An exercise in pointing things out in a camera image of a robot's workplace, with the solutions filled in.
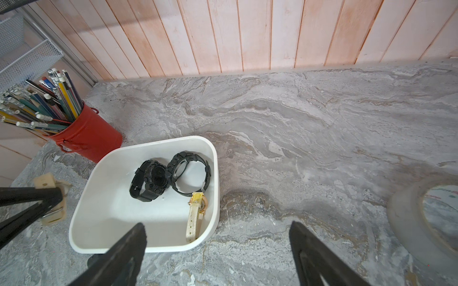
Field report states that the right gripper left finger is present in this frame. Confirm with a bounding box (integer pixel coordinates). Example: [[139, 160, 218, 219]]
[[70, 223, 147, 286]]

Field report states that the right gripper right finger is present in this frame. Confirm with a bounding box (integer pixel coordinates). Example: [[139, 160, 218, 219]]
[[289, 221, 368, 286]]

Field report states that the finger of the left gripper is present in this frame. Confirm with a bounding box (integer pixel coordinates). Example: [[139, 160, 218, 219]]
[[1, 203, 61, 249], [1, 187, 63, 207]]

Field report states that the black chunky watch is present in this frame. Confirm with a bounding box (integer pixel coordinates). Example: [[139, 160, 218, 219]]
[[165, 151, 212, 197], [130, 159, 169, 202]]

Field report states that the cream gold watch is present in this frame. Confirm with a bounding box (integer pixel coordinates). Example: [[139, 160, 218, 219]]
[[186, 192, 208, 243]]

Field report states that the white storage box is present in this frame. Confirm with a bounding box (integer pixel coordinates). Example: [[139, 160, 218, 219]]
[[69, 136, 220, 254]]

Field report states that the red pencil cup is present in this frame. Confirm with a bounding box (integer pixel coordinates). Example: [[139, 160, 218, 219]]
[[49, 105, 123, 163]]

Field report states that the clear tape roll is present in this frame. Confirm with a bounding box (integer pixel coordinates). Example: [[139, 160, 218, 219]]
[[387, 176, 458, 277]]

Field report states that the white wire mesh shelf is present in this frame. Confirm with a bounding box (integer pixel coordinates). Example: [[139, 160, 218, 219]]
[[1, 14, 63, 93]]

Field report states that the aluminium rail left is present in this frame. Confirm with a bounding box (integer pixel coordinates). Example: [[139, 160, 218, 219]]
[[17, 5, 99, 87]]

